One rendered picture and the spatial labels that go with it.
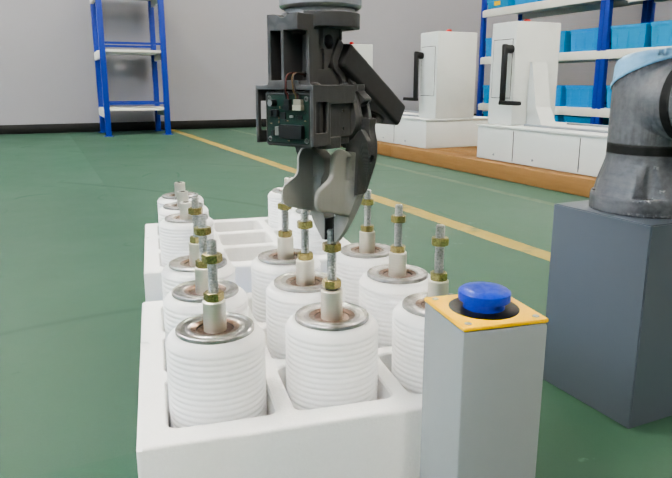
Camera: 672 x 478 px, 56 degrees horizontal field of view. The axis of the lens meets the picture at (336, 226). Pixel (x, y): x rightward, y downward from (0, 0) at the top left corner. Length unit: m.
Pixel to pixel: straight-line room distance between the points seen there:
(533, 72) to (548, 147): 0.51
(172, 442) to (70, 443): 0.41
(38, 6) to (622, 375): 6.55
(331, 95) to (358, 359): 0.25
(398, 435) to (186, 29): 6.71
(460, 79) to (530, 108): 0.77
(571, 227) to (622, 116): 0.18
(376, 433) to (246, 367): 0.14
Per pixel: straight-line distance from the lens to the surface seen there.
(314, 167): 0.62
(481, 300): 0.49
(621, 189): 0.99
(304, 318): 0.64
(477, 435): 0.51
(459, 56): 4.20
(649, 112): 0.98
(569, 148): 3.13
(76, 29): 7.04
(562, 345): 1.09
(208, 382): 0.60
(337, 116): 0.57
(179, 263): 0.86
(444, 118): 4.15
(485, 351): 0.48
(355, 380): 0.64
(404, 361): 0.68
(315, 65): 0.57
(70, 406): 1.09
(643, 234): 0.95
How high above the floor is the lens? 0.48
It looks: 13 degrees down
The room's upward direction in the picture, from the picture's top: straight up
